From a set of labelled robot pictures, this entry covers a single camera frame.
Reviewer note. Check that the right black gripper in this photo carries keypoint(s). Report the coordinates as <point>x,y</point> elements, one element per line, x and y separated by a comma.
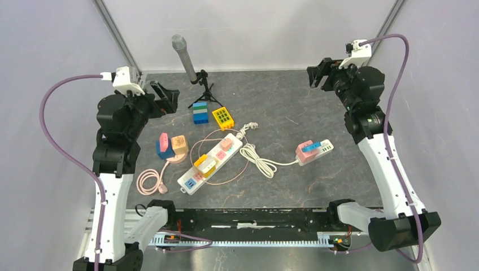
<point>327,67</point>

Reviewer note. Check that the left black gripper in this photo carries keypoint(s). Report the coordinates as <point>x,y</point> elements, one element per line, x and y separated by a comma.
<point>168,103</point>

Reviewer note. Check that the small white USB power strip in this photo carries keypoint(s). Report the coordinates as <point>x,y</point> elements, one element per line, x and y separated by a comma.
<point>325,148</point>

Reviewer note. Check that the pink USB charger plug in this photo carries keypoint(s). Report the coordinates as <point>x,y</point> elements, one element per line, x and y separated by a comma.
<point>226,144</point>

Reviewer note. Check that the white charger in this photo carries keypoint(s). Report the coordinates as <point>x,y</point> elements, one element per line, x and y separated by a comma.
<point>207,165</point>

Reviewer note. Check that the blue plug adapter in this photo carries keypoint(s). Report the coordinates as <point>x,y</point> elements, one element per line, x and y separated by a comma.
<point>311,147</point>

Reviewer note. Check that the yellow cube socket adapter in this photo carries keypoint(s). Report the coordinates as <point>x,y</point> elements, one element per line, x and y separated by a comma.
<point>198,161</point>

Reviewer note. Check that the large white power strip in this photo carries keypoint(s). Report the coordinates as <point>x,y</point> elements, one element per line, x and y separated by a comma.
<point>191,181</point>

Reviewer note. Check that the pink cube socket adapter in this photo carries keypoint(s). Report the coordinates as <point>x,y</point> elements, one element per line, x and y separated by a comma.
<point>305,156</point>

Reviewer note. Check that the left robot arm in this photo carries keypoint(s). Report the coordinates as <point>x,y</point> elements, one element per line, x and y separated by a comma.
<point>122,117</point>

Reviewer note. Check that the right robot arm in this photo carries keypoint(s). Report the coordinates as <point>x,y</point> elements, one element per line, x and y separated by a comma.
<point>404,220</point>

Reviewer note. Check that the pink plug on blue cube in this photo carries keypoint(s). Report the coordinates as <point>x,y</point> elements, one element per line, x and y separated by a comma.
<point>163,142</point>

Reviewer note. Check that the blue green stacked block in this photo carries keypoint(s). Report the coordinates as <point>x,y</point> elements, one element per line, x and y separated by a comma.
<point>200,113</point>

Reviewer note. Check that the wooden tan cube adapter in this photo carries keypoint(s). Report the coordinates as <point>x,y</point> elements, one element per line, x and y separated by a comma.
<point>179,145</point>

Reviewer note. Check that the black microphone tripod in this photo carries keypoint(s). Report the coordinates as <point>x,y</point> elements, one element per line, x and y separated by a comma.
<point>207,96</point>

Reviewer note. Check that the blue cube adapter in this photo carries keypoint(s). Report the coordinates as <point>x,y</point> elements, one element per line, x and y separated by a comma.
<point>164,153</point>

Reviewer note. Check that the yellow grid block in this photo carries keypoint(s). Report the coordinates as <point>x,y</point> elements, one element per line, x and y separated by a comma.
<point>223,118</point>

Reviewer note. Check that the grey microphone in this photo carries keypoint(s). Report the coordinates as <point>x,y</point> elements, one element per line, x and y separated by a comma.
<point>179,44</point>

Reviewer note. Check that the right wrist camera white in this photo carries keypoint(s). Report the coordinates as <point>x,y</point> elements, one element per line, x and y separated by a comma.
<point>358,54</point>

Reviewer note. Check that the pink round socket with cable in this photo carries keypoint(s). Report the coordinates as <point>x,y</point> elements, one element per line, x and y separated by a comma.
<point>159,186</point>

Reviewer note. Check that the white slotted cable duct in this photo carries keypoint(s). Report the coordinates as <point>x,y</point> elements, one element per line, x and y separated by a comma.
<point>160,240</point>

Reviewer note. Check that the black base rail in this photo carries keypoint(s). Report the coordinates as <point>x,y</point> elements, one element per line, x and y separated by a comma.
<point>256,224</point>

